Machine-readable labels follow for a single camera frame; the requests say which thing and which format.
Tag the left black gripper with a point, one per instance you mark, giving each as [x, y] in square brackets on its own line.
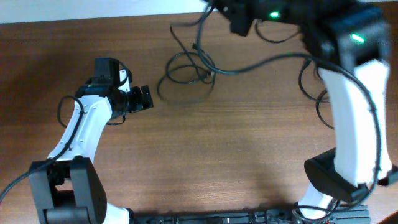
[138, 104]

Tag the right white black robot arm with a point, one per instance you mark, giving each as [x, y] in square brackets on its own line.
[350, 43]

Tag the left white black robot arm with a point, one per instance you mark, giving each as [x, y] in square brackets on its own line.
[65, 186]

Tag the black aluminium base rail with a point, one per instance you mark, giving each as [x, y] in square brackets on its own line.
[359, 215]

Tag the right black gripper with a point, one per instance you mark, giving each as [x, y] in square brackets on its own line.
[238, 12]

